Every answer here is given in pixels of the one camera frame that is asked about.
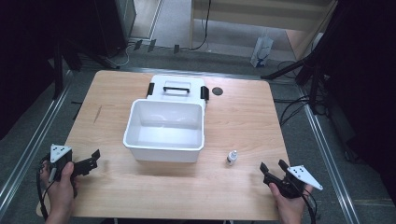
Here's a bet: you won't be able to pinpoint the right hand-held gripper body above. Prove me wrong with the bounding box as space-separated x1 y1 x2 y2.
275 164 324 200

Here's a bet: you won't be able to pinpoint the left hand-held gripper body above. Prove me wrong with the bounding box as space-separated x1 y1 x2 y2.
46 143 75 183

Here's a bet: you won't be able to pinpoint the small white dropper bottle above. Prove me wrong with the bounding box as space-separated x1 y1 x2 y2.
226 149 239 166

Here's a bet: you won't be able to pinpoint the white plastic storage box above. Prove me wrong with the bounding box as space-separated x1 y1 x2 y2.
122 98 206 163

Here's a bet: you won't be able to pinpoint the person's right hand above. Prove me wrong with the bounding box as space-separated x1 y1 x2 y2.
268 182 314 219

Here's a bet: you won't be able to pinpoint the person's left hand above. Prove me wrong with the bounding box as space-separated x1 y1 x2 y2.
40 161 78 217

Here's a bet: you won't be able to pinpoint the black tripod stand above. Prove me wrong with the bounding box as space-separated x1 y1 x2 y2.
261 46 332 117
49 29 121 101

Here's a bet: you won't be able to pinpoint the white paper bag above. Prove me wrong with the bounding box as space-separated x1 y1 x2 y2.
249 35 275 69

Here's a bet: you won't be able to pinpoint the light wooden shelf unit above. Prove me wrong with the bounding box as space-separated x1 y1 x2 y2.
189 0 340 61

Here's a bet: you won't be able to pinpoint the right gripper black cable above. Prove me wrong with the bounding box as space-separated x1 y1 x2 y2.
299 190 319 224

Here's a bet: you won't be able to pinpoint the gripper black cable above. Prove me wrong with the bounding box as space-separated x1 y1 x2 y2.
35 156 51 221
299 190 319 224

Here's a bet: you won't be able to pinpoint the metal floor rail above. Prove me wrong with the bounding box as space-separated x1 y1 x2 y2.
0 83 72 216
297 85 362 224

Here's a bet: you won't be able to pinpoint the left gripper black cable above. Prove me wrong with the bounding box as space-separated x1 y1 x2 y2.
35 156 51 221

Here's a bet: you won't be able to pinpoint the black floor cables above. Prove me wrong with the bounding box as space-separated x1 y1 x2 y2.
273 92 314 127

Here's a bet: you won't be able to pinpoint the white floor cable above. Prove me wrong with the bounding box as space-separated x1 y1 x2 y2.
105 43 131 68

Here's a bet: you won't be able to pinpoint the white box lid black handle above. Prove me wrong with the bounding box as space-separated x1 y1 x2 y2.
146 74 210 110

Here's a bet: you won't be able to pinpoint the hanging black cable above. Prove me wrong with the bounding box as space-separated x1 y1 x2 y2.
189 0 213 51

